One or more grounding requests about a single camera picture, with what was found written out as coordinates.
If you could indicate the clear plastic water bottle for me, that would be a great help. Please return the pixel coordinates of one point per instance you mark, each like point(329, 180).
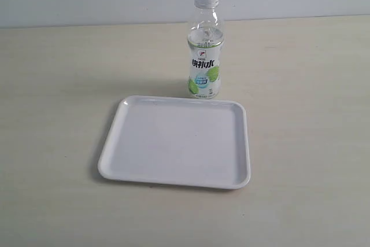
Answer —
point(205, 40)

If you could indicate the white rectangular tray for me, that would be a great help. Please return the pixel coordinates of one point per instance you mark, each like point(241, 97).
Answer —
point(178, 142)

